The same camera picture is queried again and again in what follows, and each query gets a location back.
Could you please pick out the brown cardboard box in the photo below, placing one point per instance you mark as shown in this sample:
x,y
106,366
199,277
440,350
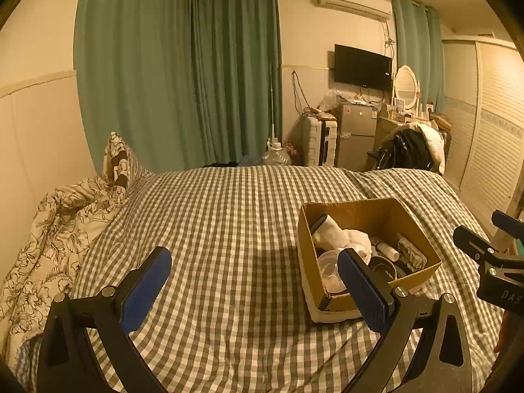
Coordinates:
x,y
360,213

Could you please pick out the clear plastic bag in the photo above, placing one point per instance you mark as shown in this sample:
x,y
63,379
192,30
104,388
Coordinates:
x,y
330,99

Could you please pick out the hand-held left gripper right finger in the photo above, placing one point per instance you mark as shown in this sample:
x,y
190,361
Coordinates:
x,y
364,290

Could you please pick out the clear water bottle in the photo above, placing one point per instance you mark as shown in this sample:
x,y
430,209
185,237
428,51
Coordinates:
x,y
276,156

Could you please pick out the white air conditioner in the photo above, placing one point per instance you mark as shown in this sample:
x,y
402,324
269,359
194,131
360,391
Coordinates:
x,y
352,0

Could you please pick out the white sock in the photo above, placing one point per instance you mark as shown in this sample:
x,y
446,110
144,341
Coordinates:
x,y
356,239

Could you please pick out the white suitcase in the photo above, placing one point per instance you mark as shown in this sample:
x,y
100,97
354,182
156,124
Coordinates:
x,y
317,139

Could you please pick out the white round container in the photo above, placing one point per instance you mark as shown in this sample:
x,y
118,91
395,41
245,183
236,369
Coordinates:
x,y
382,270

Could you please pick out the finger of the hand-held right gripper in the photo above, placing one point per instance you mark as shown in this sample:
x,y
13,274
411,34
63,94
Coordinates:
x,y
475,242
509,223

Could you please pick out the floral bag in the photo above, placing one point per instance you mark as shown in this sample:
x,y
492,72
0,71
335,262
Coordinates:
x,y
292,150

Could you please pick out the person's right hand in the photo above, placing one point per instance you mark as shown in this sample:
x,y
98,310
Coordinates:
x,y
504,331

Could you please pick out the silver fridge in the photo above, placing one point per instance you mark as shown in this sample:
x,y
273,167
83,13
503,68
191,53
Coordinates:
x,y
354,135

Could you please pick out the grey checked blanket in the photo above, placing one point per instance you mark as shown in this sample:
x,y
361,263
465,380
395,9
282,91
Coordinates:
x,y
229,233

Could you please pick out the black jacket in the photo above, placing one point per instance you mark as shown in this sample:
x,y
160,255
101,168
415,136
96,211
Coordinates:
x,y
403,149

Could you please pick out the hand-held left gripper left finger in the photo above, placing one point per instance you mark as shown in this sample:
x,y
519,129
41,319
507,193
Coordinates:
x,y
145,290

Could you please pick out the narrow green curtain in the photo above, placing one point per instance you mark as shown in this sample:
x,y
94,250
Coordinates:
x,y
417,49

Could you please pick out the black wall television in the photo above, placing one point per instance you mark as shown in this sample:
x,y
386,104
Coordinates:
x,y
362,67

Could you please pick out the patterned pillow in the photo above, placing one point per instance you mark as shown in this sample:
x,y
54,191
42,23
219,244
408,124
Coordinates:
x,y
123,159

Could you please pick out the white squeeze tube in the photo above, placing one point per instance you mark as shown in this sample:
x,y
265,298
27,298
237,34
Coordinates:
x,y
389,250

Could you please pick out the white pole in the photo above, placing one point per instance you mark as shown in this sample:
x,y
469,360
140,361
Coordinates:
x,y
272,98

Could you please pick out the white oval vanity mirror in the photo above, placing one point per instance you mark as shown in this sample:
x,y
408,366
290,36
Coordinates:
x,y
406,84

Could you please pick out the louvred wardrobe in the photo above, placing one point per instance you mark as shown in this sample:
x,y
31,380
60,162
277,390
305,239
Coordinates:
x,y
487,123

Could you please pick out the dressing table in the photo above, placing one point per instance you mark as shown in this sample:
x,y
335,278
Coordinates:
x,y
385,125

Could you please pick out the white jacket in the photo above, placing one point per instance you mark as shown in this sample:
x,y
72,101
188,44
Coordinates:
x,y
436,143

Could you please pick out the floral quilt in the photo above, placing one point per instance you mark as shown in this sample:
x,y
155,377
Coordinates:
x,y
49,233

